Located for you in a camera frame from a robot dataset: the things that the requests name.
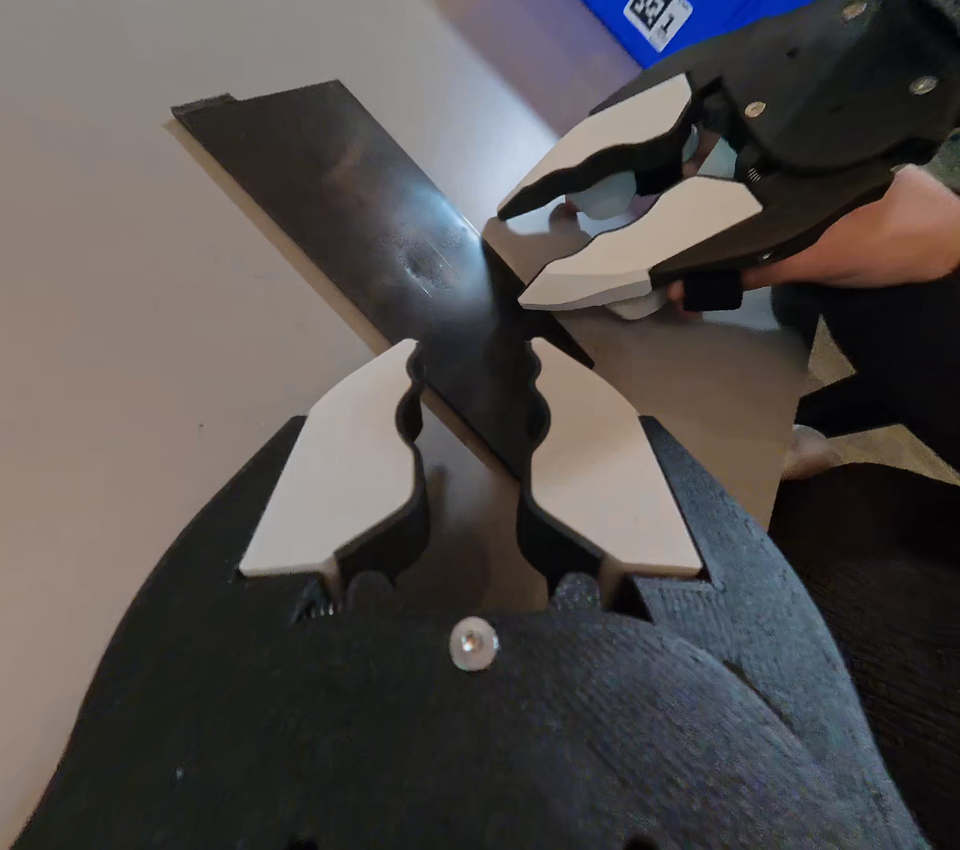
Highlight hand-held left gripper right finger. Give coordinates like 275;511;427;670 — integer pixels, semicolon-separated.
516;337;705;607

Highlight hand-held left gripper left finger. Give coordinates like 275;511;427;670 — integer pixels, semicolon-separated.
237;339;432;602

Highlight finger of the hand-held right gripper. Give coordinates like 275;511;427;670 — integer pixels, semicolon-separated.
516;175;765;313
496;72;702;223

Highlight black divider plate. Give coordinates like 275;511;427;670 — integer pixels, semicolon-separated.
171;79;595;480

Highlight person's right hand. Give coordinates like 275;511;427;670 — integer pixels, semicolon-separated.
666;164;960;320

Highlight person's foot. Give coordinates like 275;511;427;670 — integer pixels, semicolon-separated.
783;424;845;480

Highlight person's black trousers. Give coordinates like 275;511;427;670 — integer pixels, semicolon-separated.
772;280;960;469

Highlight person's dark sweater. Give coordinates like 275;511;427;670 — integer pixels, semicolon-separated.
768;464;960;850

